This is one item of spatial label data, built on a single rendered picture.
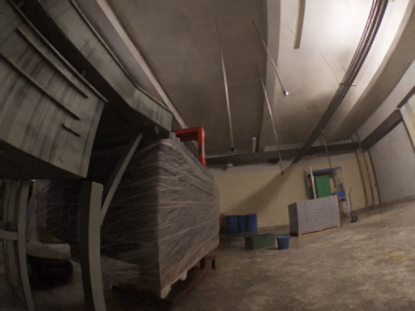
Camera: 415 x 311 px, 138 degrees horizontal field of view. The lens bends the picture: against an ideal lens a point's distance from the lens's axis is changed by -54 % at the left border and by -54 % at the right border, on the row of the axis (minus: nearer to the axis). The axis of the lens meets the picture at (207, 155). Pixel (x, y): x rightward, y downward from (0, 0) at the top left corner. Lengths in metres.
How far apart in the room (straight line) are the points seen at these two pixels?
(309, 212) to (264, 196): 4.74
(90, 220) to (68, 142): 0.19
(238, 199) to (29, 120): 9.58
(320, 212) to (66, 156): 5.57
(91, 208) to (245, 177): 9.60
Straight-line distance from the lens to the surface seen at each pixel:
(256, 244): 3.97
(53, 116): 0.41
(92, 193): 0.47
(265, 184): 9.85
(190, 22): 4.47
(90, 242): 0.47
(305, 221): 5.39
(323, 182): 9.38
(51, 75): 0.44
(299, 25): 4.12
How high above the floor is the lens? 0.73
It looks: 22 degrees up
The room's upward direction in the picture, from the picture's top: 2 degrees counter-clockwise
